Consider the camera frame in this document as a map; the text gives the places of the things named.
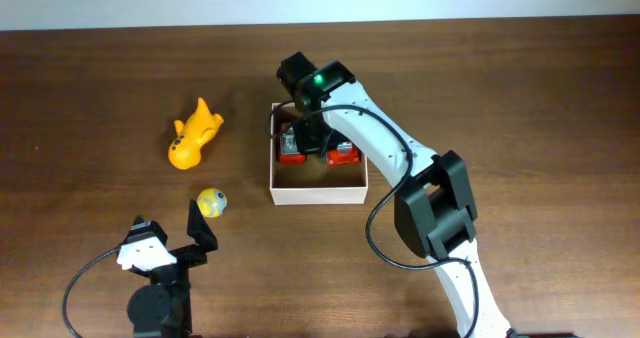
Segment orange toy fish figure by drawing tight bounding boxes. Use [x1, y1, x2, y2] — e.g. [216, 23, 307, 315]
[168, 97, 224, 170]

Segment red toy car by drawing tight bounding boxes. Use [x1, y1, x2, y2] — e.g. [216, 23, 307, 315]
[278, 123, 307, 165]

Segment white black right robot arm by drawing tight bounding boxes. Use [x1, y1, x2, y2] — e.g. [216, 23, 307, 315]
[272, 52, 515, 337]

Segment white open cardboard box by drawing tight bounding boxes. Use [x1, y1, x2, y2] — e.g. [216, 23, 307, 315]
[269, 101, 370, 207]

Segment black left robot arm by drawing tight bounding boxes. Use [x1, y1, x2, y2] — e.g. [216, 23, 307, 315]
[116, 200, 218, 338]

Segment red toy fire truck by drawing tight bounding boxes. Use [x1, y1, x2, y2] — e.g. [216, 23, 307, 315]
[326, 142, 361, 167]

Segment yellow grey toy ball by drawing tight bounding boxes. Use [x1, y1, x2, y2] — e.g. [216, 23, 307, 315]
[196, 188, 228, 218]

